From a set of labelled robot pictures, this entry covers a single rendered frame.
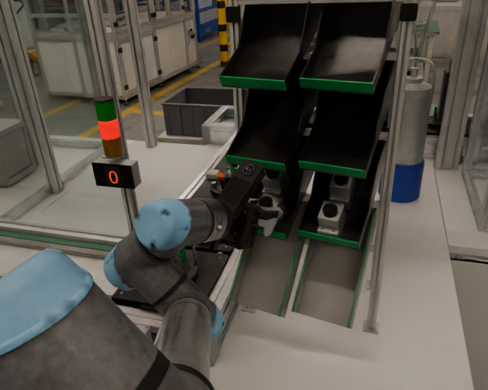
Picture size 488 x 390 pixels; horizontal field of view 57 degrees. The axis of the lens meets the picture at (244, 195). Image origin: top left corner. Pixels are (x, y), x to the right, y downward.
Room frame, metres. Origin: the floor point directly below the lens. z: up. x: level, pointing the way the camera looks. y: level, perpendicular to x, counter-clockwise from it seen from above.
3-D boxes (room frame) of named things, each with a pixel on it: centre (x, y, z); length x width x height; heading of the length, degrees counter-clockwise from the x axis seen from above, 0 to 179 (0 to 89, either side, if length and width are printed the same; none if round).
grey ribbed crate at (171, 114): (3.12, 0.18, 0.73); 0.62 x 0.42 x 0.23; 72
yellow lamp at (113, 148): (1.15, 0.35, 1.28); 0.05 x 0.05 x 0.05
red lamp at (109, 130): (1.15, 0.35, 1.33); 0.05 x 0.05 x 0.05
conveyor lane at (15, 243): (1.09, 0.48, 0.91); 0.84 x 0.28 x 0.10; 72
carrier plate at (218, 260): (0.98, 0.20, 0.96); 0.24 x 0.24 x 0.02; 72
